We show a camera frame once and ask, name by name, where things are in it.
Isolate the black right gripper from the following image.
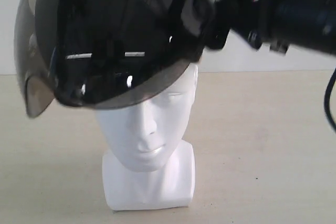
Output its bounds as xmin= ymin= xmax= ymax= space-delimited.
xmin=206 ymin=0 xmax=289 ymax=55

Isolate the black helmet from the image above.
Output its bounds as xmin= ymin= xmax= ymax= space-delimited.
xmin=14 ymin=0 xmax=229 ymax=119

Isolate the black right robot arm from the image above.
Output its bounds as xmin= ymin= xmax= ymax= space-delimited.
xmin=208 ymin=0 xmax=335 ymax=56

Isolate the white mannequin head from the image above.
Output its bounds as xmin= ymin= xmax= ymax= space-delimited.
xmin=95 ymin=64 xmax=198 ymax=211

